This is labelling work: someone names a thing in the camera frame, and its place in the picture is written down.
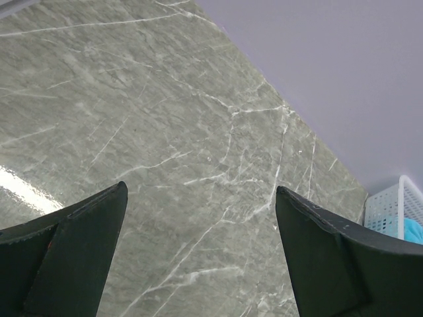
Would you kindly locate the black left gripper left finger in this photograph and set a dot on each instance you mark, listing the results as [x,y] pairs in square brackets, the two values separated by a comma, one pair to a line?
[57,264]

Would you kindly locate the white plastic perforated basket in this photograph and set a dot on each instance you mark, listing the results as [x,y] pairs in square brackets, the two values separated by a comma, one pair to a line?
[385,212]

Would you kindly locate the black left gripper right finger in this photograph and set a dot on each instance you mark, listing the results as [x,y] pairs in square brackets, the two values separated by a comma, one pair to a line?
[340,268]

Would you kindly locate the light blue cotton t-shirt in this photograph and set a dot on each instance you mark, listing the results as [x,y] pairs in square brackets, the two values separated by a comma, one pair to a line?
[413,231]

